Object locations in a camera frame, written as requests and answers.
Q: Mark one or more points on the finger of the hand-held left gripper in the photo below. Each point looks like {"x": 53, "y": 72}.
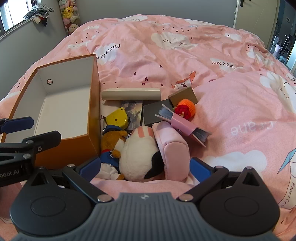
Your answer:
{"x": 42, "y": 138}
{"x": 20, "y": 124}

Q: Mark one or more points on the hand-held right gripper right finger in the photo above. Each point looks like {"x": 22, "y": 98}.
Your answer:
{"x": 198, "y": 169}

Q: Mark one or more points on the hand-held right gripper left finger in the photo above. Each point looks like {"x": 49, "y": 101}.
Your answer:
{"x": 89, "y": 168}

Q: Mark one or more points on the orange cardboard box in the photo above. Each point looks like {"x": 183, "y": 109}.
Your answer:
{"x": 57, "y": 106}

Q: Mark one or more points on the yellow tape measure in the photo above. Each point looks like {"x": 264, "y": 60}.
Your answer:
{"x": 116, "y": 119}

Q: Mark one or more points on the orange crochet ball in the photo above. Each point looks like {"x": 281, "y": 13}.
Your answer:
{"x": 188, "y": 107}

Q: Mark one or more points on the portrait photo card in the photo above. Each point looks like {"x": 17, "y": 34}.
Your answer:
{"x": 134, "y": 113}

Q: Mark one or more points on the black box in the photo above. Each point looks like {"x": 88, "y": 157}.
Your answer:
{"x": 150, "y": 113}

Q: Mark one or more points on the small brown box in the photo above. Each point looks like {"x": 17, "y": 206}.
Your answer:
{"x": 182, "y": 95}

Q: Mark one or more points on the long beige box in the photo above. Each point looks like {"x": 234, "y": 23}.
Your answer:
{"x": 129, "y": 93}

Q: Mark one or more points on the pink pouch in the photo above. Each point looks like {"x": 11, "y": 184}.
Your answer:
{"x": 171, "y": 148}

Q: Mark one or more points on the brown sailor bear plush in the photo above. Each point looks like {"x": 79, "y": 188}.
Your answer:
{"x": 111, "y": 141}

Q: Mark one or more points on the pink card holder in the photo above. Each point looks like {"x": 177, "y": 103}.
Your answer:
{"x": 182, "y": 126}

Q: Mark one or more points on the white cat plush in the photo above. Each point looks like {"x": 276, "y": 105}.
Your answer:
{"x": 136, "y": 157}

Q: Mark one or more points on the pile of clothes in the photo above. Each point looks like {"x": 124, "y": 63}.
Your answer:
{"x": 38, "y": 14}

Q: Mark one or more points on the window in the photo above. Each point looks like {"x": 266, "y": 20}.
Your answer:
{"x": 13, "y": 11}

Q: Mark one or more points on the pink cloud print blanket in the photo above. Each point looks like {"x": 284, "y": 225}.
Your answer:
{"x": 161, "y": 58}

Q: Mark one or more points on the column of plush toys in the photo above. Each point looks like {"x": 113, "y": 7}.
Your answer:
{"x": 69, "y": 14}

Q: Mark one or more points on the white waste bin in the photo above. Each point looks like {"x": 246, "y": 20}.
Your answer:
{"x": 277, "y": 49}

